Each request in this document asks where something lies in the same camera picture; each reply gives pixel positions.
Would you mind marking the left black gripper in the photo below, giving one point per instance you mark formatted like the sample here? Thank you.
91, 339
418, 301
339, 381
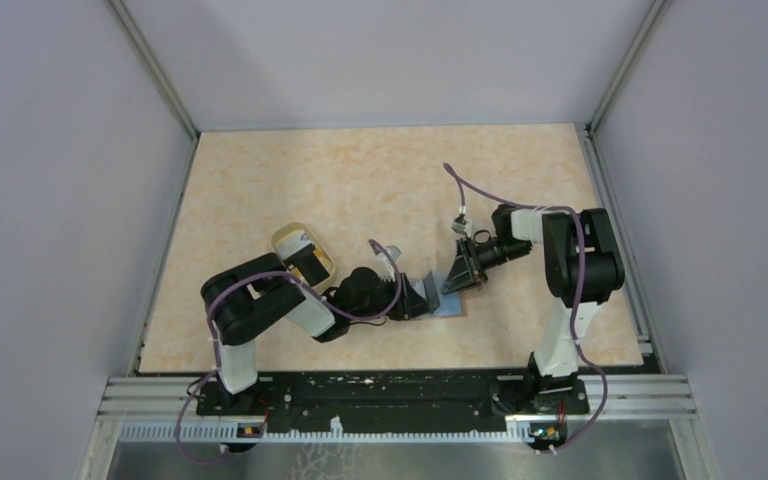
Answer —
412, 303

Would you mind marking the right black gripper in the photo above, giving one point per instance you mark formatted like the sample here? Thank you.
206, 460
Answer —
468, 270

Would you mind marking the brown leather card holder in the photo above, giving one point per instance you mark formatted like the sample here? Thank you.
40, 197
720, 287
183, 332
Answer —
441, 305

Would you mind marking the beige oval card tray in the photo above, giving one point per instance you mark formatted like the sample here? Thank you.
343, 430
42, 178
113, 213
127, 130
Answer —
319, 250

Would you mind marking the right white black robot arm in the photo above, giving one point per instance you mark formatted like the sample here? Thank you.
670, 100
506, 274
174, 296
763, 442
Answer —
583, 267

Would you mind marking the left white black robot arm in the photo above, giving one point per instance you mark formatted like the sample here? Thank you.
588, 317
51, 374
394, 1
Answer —
243, 302

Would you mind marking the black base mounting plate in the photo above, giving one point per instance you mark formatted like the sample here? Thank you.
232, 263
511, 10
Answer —
439, 401

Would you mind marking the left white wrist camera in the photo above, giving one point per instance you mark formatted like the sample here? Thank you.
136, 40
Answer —
386, 257

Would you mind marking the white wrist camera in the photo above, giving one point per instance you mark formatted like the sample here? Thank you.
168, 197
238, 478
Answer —
461, 225
386, 257

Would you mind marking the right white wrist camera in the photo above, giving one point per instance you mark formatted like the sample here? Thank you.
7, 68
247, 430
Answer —
461, 225

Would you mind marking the aluminium frame rail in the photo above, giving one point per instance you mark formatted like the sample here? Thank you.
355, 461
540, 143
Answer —
629, 397

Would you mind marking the white slotted cable duct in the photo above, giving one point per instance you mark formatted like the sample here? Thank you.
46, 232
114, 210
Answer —
231, 432

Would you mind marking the right aluminium corner post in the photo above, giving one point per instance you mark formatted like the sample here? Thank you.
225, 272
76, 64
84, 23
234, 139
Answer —
653, 16

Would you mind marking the aluminium corner post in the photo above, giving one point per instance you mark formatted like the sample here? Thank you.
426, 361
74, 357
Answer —
653, 16
152, 66

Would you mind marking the left aluminium corner post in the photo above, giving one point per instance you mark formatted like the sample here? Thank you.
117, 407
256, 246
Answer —
152, 66

